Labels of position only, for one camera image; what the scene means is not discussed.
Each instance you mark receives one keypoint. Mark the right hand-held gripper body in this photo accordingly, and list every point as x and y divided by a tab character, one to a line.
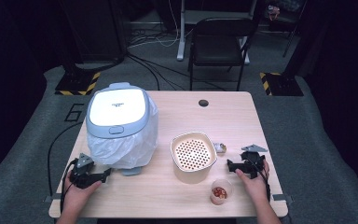
253	166

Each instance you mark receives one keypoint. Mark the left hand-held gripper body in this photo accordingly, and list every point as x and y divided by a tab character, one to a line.
82	179

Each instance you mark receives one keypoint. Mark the small wrapper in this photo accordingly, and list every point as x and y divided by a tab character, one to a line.
220	148

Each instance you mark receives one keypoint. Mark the white plastic trash bag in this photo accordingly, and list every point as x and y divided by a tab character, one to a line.
121	151

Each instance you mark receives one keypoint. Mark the clear plastic cup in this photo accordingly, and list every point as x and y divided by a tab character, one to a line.
222	200

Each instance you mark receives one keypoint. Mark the beige strainer basket container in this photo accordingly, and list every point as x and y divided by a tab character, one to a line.
190	175

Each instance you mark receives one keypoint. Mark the blue-grey pedal trash can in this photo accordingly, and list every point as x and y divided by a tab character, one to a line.
118	109

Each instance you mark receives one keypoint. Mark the person's left hand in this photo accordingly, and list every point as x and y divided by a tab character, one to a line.
76	197

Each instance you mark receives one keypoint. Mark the person's right hand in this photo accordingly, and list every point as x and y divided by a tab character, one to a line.
256	188

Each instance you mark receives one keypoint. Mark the red food scraps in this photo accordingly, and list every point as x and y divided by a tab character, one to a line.
219	192

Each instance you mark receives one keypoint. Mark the hazard-striped stand base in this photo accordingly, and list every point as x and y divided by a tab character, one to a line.
284	85
76	84

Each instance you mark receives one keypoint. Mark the black folding chair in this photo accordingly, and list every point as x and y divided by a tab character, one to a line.
219	49

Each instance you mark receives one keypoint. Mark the dark cabinet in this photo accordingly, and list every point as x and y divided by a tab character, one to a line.
96	28

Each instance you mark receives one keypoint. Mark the grey table corner bracket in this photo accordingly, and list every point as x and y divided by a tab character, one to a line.
282	197
56	198

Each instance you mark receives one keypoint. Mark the white desk frame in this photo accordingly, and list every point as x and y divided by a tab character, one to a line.
181	37

